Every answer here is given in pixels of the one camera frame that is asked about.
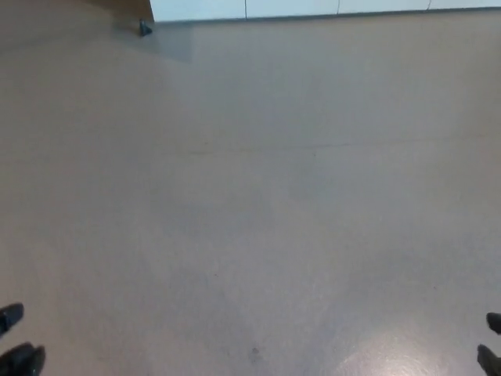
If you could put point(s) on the black floor door stop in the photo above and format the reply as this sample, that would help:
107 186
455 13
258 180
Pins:
145 28

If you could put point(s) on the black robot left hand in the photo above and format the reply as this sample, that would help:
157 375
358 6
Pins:
17 360

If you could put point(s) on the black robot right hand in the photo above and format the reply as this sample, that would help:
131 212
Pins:
491 362

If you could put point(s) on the white locker door 2D04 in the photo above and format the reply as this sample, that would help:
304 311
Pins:
199 8

